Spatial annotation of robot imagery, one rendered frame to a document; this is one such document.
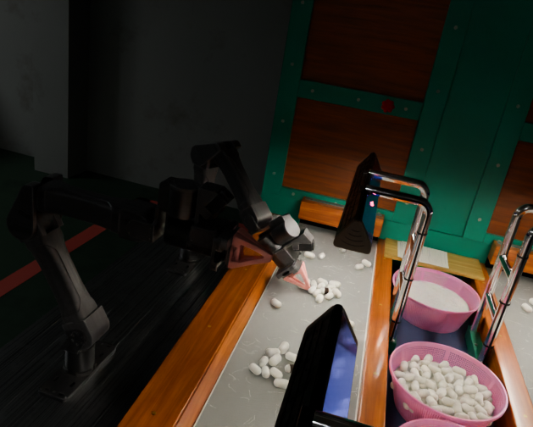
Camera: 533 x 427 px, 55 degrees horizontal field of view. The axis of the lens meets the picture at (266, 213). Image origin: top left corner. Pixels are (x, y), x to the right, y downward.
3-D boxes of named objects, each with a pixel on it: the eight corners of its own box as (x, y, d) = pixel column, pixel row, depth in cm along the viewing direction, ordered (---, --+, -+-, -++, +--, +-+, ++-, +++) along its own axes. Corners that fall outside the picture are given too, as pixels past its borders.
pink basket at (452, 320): (427, 347, 145) (436, 318, 141) (369, 296, 166) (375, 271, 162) (490, 331, 158) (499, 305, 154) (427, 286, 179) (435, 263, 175)
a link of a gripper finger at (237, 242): (281, 231, 97) (235, 219, 99) (271, 246, 90) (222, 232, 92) (275, 263, 99) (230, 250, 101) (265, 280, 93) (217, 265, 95)
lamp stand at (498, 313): (472, 378, 135) (531, 224, 118) (464, 335, 153) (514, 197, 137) (548, 399, 132) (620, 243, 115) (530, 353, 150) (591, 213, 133)
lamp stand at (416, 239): (324, 336, 142) (359, 185, 125) (332, 301, 160) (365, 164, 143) (392, 356, 139) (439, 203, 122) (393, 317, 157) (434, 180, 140)
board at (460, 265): (383, 257, 174) (384, 253, 174) (385, 240, 188) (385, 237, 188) (484, 281, 169) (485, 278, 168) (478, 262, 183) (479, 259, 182)
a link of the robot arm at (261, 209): (278, 219, 149) (232, 127, 152) (258, 226, 142) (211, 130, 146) (251, 235, 157) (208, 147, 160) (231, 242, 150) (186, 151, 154)
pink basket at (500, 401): (403, 454, 108) (415, 419, 104) (365, 368, 132) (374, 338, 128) (518, 456, 112) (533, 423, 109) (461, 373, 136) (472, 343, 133)
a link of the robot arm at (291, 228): (306, 232, 144) (286, 194, 145) (288, 240, 137) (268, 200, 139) (279, 247, 151) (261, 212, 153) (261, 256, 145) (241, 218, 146)
